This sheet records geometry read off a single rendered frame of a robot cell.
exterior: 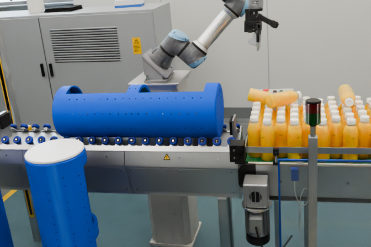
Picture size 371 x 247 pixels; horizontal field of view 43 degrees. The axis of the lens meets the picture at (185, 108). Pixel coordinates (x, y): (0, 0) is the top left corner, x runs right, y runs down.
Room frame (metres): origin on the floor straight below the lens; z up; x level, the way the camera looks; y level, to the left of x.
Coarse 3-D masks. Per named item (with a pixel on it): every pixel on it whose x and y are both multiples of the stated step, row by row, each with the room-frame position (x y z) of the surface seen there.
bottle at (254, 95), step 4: (252, 88) 2.35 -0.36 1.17; (252, 92) 2.32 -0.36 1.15; (256, 92) 2.32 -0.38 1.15; (260, 92) 2.32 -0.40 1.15; (264, 92) 2.32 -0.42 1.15; (268, 92) 2.33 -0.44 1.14; (248, 96) 2.32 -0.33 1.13; (252, 96) 2.31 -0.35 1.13; (256, 96) 2.31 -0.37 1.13; (260, 96) 2.31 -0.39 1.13; (264, 96) 2.30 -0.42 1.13; (248, 100) 2.34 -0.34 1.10; (252, 100) 2.32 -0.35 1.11; (256, 100) 2.31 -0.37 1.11; (260, 100) 2.31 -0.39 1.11; (264, 100) 2.30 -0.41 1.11; (264, 104) 2.31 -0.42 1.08
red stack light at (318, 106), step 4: (308, 104) 1.78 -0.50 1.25; (316, 104) 1.78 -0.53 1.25; (320, 104) 1.78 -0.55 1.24; (308, 108) 1.78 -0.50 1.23; (312, 108) 1.77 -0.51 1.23; (316, 108) 1.77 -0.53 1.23; (320, 108) 1.78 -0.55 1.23; (308, 112) 1.78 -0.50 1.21; (312, 112) 1.77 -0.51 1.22; (316, 112) 1.77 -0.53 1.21
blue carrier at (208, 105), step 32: (64, 96) 2.37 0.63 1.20; (96, 96) 2.32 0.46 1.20; (128, 96) 2.28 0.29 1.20; (160, 96) 2.24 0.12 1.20; (192, 96) 2.19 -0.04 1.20; (64, 128) 2.32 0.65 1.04; (96, 128) 2.28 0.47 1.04; (128, 128) 2.24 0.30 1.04; (160, 128) 2.20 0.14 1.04; (192, 128) 2.16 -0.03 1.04
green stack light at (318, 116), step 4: (320, 112) 1.78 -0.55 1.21; (308, 116) 1.78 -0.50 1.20; (312, 116) 1.77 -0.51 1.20; (316, 116) 1.77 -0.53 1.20; (320, 116) 1.78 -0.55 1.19; (308, 120) 1.78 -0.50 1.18; (312, 120) 1.77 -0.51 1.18; (316, 120) 1.77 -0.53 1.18; (320, 120) 1.78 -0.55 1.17; (308, 124) 1.78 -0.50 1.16; (312, 124) 1.77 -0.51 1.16; (316, 124) 1.77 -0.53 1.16
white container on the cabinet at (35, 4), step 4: (28, 0) 4.44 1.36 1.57; (32, 0) 4.43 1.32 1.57; (36, 0) 4.44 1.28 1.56; (40, 0) 4.47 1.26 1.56; (28, 4) 4.45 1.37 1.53; (32, 4) 4.43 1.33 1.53; (36, 4) 4.44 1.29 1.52; (40, 4) 4.46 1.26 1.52; (28, 8) 4.46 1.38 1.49; (32, 8) 4.43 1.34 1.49; (36, 8) 4.43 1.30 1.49; (40, 8) 4.45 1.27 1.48; (44, 8) 4.51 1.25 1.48; (32, 12) 4.43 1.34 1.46; (36, 12) 4.43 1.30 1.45; (40, 12) 4.45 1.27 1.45
